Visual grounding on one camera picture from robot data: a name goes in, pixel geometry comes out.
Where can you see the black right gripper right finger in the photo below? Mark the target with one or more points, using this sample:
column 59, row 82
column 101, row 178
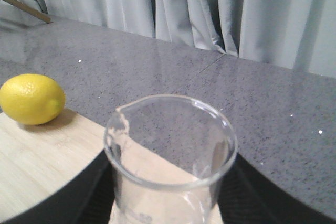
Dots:
column 247, row 196

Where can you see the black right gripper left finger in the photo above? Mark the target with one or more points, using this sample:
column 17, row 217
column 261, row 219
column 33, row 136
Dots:
column 88, row 198

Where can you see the clear glass beaker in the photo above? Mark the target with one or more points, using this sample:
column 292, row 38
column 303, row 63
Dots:
column 169, row 155

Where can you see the light wooden cutting board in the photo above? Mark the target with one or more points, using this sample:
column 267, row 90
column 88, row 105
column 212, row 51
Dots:
column 39, row 160

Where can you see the yellow lemon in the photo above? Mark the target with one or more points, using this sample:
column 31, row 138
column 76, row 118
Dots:
column 32, row 99

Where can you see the grey curtain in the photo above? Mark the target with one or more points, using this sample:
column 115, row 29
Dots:
column 296, row 34

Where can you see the wooden stick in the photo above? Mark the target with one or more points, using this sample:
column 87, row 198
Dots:
column 29, row 10

